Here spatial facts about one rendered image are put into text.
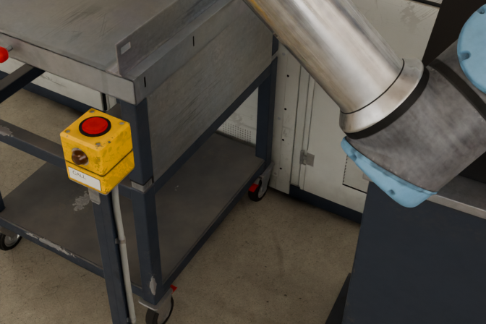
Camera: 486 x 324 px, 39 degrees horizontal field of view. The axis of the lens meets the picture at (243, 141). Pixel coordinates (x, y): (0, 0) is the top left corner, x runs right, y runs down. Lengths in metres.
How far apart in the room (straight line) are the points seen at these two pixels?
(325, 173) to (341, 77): 1.16
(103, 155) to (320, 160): 1.11
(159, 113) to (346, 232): 0.92
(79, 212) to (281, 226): 0.62
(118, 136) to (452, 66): 0.51
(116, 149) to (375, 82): 0.41
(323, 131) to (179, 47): 0.74
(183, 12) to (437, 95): 0.63
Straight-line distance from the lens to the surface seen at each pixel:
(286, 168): 2.19
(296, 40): 0.93
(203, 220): 1.92
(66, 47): 1.40
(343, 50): 0.93
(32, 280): 2.08
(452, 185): 1.26
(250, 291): 1.99
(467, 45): 0.98
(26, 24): 1.49
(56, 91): 2.63
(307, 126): 2.01
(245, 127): 2.16
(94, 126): 1.08
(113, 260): 1.28
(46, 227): 1.97
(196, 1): 1.46
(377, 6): 1.73
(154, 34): 1.35
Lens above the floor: 1.57
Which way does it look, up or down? 40 degrees down
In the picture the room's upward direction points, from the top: 2 degrees clockwise
